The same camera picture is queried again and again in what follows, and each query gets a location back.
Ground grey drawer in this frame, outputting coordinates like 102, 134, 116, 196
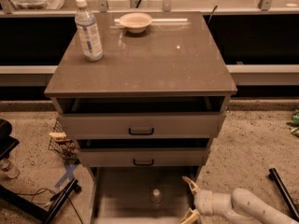
58, 112, 225, 140
78, 148, 209, 167

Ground bottom open drawer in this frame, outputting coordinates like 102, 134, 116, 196
90, 167, 194, 224

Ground black bar right floor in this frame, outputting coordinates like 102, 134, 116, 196
269, 168, 299, 221

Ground middle grey drawer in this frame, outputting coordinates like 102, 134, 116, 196
78, 148, 209, 167

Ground black middle drawer handle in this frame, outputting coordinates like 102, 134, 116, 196
133, 159, 154, 167

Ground black cable on floor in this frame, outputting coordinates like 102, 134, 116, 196
12, 188, 85, 224

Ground black top drawer handle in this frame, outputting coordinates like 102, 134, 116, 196
128, 127, 154, 135

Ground water bottle on floor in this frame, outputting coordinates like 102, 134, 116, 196
0, 158, 20, 179

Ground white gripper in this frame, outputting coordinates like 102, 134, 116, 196
179, 176, 214, 224

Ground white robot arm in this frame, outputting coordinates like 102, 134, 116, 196
179, 176, 299, 224

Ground top grey drawer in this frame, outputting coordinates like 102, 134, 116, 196
58, 112, 225, 140

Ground black drawer handle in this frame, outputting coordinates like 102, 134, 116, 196
128, 127, 154, 135
133, 159, 154, 167

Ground labelled water bottle on counter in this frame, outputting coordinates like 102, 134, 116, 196
75, 0, 104, 62

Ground black wire basket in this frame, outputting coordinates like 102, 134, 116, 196
48, 120, 78, 160

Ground clear water bottle white cap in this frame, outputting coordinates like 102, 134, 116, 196
150, 188, 163, 208

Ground snack packet in basket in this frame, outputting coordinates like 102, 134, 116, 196
49, 132, 75, 150

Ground green snack packets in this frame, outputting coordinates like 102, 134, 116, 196
287, 109, 299, 138

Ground white paper bowl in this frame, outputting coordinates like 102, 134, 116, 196
119, 13, 152, 34

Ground grey drawer cabinet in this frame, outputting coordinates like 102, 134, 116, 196
43, 10, 238, 224

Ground black stand leg left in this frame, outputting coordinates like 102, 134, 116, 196
0, 178, 79, 224

